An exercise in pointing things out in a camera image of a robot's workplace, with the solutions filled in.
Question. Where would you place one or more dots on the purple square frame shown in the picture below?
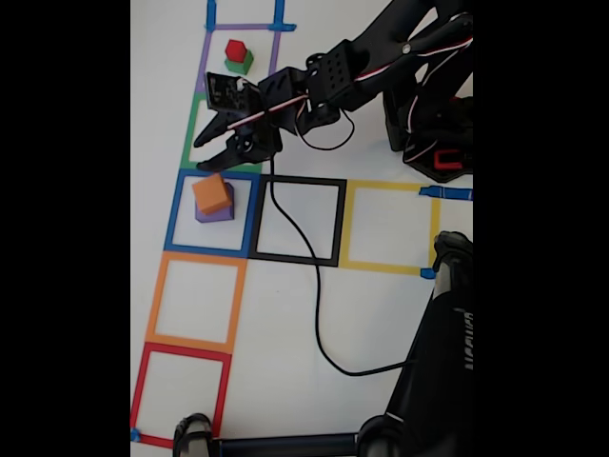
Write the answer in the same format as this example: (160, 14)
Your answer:
(202, 62)

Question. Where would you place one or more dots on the orange square block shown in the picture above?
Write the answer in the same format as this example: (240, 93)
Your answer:
(211, 192)

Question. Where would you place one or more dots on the black square frame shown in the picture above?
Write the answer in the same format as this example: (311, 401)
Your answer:
(333, 224)

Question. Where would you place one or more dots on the black tripod stand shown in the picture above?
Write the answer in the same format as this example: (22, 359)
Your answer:
(428, 381)

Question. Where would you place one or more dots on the green square frame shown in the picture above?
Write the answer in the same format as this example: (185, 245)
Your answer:
(186, 138)

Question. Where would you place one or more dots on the red square frame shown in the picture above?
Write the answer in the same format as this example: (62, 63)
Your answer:
(139, 390)

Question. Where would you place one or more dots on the yellow square frame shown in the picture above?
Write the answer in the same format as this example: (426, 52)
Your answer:
(380, 184)

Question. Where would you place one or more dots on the green cube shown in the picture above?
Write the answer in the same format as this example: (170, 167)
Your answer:
(240, 66)

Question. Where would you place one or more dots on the orange square frame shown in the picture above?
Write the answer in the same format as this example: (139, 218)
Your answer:
(154, 304)

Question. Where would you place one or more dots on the small blue tape piece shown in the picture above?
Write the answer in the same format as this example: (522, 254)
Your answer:
(427, 273)
(135, 434)

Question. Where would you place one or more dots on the long blue tape strip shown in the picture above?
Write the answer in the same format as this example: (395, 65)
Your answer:
(452, 193)

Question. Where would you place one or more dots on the small red cube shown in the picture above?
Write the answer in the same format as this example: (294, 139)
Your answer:
(235, 49)

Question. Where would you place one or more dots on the purple square block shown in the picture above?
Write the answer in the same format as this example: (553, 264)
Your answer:
(216, 218)

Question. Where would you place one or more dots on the blue square frame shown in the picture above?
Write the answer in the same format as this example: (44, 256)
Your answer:
(172, 214)

